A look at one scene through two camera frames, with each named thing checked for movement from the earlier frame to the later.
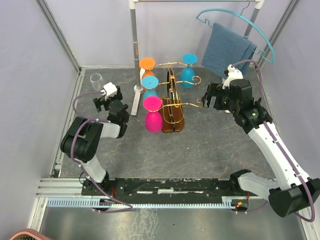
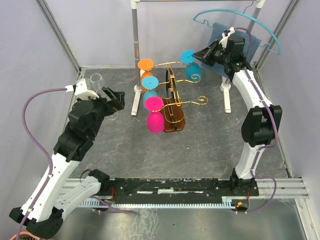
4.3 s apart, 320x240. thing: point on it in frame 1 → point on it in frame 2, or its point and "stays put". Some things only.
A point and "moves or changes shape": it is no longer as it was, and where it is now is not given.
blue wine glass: x=149 y=83 stays put
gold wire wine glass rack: x=173 y=120 stays put
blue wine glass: x=187 y=73 moves or changes shape
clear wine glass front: x=97 y=81 stays put
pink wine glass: x=153 y=119 stays put
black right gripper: x=213 y=90 → x=200 y=55
